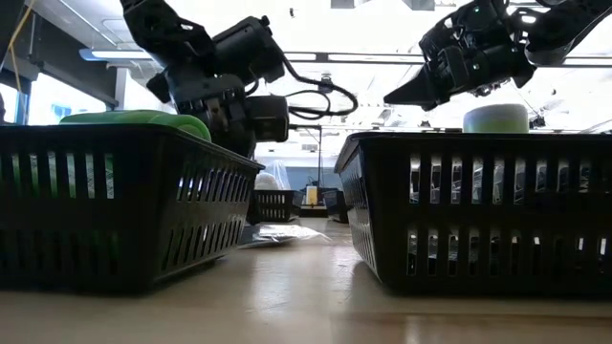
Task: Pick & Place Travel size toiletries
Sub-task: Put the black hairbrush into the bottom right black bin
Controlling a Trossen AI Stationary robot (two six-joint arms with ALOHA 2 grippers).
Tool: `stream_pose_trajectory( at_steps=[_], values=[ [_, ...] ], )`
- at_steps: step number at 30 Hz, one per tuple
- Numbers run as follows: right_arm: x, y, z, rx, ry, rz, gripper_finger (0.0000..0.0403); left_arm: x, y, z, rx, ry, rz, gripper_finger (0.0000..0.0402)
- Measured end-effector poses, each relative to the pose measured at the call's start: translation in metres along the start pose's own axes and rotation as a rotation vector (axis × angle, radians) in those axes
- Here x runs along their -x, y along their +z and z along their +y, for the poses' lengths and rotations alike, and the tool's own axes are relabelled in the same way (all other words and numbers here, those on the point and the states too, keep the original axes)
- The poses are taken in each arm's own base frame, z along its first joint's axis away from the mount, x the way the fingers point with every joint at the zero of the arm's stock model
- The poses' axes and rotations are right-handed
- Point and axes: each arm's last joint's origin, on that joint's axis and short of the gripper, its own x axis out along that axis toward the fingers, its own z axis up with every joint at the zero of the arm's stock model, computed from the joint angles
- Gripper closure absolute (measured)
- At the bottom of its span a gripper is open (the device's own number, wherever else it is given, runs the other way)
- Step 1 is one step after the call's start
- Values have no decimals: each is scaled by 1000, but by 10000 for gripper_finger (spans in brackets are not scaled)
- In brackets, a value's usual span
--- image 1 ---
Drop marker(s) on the yellow background object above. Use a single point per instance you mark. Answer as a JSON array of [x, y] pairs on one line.
[[312, 196]]

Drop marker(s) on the green wipes canister white lid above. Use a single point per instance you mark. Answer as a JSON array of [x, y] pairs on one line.
[[492, 122]]

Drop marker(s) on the black slotted plastic basket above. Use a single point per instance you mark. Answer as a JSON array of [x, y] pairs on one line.
[[277, 205], [382, 215], [134, 210], [334, 205]]

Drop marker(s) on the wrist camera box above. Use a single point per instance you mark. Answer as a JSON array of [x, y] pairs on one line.
[[248, 48], [468, 24]]

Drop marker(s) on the clear bag of cotton balls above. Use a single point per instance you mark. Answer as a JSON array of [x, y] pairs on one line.
[[267, 181], [283, 172]]

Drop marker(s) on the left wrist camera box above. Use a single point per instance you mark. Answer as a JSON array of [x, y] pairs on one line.
[[248, 48]]

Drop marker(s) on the black overhead rig camera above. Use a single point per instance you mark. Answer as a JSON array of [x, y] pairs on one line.
[[326, 81]]

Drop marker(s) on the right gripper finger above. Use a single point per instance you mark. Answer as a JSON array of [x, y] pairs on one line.
[[416, 91]]

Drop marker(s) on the small black mounted camera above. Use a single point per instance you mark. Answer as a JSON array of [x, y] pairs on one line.
[[483, 91], [537, 122]]

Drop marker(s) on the overhead rig bar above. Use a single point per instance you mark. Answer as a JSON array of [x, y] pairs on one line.
[[363, 57]]

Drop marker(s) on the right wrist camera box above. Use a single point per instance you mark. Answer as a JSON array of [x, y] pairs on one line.
[[468, 24]]

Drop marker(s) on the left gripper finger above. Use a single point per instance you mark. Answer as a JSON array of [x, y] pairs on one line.
[[234, 136]]

